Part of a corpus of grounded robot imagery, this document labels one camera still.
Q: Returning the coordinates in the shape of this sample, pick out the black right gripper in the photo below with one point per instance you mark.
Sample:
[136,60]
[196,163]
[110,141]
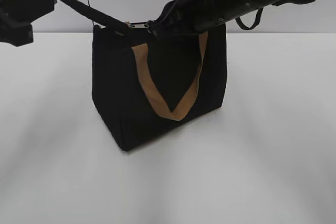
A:
[187,17]

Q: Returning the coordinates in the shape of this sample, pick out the silver zipper pull with ring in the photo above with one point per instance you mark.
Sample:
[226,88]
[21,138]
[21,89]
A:
[144,27]

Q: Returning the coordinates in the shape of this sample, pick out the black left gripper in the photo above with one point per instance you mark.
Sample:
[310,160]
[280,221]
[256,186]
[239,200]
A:
[17,17]

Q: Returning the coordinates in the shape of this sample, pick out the black bag with tan handles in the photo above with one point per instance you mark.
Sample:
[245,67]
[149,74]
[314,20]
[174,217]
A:
[174,65]

